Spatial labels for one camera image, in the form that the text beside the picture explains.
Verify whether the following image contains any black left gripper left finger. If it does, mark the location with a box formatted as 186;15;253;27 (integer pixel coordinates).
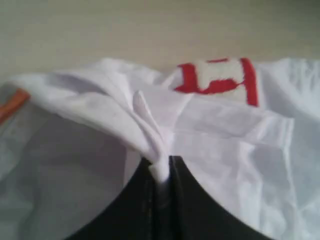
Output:
68;159;159;240

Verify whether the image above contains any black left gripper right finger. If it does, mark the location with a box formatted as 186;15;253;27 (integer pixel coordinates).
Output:
169;156;268;240

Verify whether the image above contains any white shirt with red lettering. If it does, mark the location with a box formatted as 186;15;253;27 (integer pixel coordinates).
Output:
0;58;320;240

